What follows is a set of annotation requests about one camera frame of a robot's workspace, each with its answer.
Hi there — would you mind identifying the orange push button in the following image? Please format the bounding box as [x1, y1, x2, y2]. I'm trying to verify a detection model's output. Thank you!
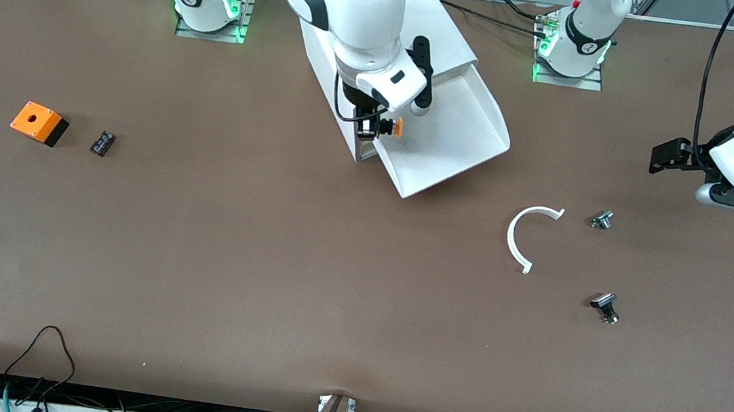
[374, 114, 406, 141]

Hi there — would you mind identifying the white drawer cabinet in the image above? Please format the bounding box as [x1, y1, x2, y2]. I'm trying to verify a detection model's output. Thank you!
[285, 0, 485, 174]

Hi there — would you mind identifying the silver metal fitting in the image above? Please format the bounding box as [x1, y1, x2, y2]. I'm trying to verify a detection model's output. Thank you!
[588, 208, 615, 231]

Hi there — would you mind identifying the black cylindrical capacitor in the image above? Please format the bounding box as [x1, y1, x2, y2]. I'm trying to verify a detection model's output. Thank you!
[89, 129, 117, 157]

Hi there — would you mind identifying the orange box with hole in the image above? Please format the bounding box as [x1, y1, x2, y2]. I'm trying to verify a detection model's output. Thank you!
[8, 99, 71, 149]

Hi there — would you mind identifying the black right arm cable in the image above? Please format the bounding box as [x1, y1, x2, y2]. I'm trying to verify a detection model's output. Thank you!
[330, 70, 385, 127]

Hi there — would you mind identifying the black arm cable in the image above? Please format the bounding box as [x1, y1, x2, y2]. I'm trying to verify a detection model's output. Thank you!
[330, 70, 385, 127]
[688, 0, 734, 176]

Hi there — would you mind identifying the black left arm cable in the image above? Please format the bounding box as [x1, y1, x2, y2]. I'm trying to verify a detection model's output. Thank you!
[688, 0, 734, 176]

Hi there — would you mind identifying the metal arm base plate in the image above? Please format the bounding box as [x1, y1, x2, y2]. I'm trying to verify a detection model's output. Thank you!
[175, 0, 256, 45]
[530, 16, 611, 92]

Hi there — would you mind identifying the black table cable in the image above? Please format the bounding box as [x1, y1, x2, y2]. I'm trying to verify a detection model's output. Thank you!
[435, 0, 552, 41]

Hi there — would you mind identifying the white semicircular bracket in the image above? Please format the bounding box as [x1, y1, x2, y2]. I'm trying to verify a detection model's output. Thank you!
[503, 202, 566, 279]

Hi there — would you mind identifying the black looped cable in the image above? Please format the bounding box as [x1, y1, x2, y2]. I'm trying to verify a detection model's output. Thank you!
[1, 320, 81, 408]

